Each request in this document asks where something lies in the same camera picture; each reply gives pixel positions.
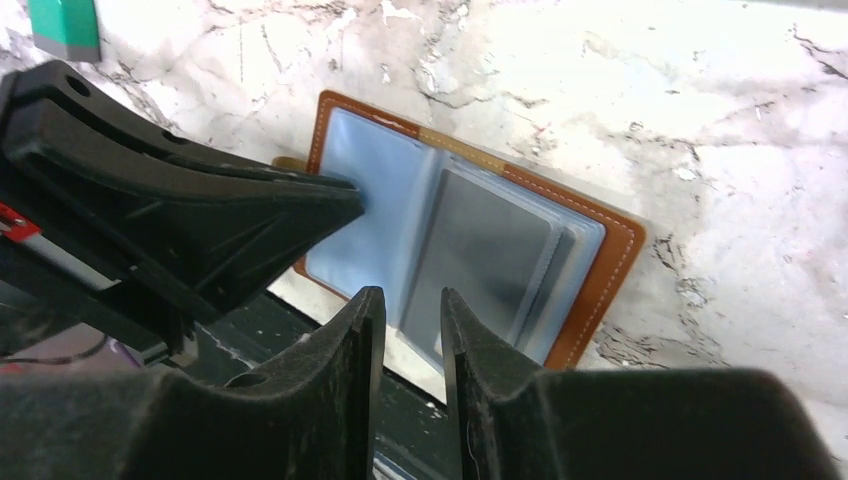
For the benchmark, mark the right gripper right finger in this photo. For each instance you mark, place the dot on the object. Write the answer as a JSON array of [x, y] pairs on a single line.
[[511, 418]]

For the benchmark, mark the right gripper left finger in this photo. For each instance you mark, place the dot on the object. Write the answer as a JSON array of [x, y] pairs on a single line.
[[79, 426]]

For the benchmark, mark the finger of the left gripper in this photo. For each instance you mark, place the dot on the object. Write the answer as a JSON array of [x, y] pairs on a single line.
[[110, 220]]

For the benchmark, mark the brown leather card holder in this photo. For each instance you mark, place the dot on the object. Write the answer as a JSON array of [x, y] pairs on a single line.
[[396, 166]]

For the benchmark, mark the grey card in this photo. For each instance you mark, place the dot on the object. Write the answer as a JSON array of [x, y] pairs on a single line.
[[505, 251]]

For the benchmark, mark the green eraser block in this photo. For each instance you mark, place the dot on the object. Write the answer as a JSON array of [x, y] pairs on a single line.
[[66, 29]]

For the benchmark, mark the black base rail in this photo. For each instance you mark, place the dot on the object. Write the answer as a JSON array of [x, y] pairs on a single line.
[[291, 338]]

